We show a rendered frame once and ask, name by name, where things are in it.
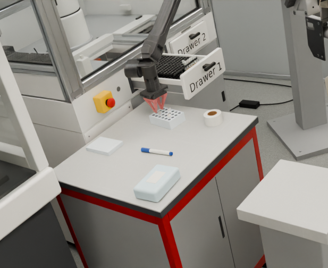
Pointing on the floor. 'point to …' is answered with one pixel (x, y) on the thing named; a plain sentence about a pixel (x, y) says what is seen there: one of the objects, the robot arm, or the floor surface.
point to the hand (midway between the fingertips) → (158, 109)
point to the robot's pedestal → (298, 216)
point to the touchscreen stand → (303, 97)
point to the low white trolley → (251, 161)
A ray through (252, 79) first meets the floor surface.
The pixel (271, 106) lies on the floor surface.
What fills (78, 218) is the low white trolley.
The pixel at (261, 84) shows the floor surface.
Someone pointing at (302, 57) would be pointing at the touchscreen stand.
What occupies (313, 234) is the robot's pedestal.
